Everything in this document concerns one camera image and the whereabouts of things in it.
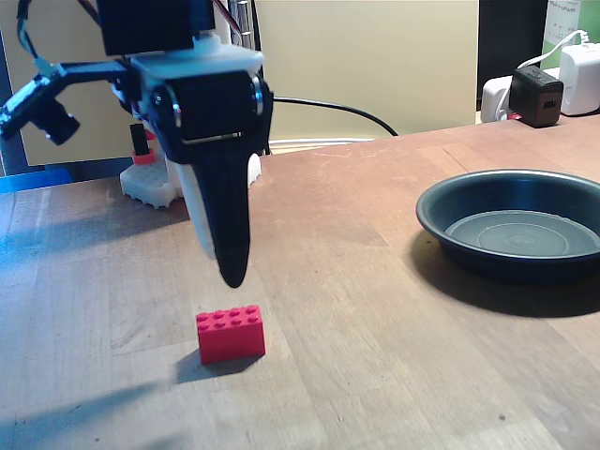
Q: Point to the red lego block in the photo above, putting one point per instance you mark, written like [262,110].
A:
[230,337]

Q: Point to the white charger block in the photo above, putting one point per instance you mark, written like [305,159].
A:
[581,79]

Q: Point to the chrome shelf pole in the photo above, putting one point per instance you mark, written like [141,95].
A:
[241,19]

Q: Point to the blue tape strip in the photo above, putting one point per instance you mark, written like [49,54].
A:
[33,180]

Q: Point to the white power strip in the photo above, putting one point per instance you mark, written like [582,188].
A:
[493,100]

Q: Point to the dark round metal pan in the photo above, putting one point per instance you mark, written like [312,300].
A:
[515,234]

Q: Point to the black upright panel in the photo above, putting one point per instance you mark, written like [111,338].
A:
[511,37]

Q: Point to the black power adapter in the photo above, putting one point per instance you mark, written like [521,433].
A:
[534,96]

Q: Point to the green and white box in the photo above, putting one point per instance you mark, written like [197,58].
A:
[569,19]

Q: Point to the black gripper camera with mount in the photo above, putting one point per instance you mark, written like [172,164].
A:
[42,108]

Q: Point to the dark upright frame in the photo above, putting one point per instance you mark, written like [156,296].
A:
[11,154]

